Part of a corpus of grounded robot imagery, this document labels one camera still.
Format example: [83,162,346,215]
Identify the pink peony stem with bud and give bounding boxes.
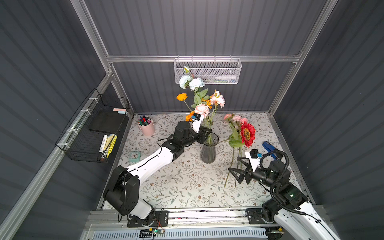
[222,112,244,189]

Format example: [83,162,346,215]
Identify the small pink flower spray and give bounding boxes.
[193,89,226,129]

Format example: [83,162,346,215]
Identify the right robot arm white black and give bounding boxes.
[228,149,339,240]

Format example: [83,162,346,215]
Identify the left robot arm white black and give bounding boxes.
[103,121,212,221]

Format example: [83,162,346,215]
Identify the dark glass ribbed vase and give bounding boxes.
[200,133,219,164]

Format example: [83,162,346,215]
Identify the blue stapler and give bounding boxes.
[262,141,281,161]

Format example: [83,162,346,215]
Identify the red gerbera flower stem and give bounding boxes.
[222,123,256,148]

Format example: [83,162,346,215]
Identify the floral table mat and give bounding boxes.
[119,114,270,209]

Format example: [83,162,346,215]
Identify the orange flower stem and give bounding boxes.
[177,93,213,122]

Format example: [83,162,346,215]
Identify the pink pen cup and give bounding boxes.
[138,115,155,137]

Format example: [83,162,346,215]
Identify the light blue flower stem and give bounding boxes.
[179,66,209,105]

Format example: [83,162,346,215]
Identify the white marker in mesh basket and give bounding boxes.
[215,75,238,84]

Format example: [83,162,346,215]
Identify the small teal clock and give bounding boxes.
[129,151,141,163]

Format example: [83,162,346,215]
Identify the yellow highlighter in basket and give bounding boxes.
[103,134,118,159]

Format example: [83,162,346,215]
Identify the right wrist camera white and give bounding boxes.
[245,149,263,172]

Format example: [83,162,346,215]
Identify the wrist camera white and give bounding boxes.
[245,149,263,172]
[191,113,204,133]

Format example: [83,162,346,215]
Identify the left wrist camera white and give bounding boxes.
[191,113,204,133]

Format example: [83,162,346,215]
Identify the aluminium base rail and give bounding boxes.
[86,205,328,232]

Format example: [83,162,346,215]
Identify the white mesh wall basket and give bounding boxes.
[173,58,242,85]

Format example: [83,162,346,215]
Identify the black wire wall basket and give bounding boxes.
[56,89,130,164]

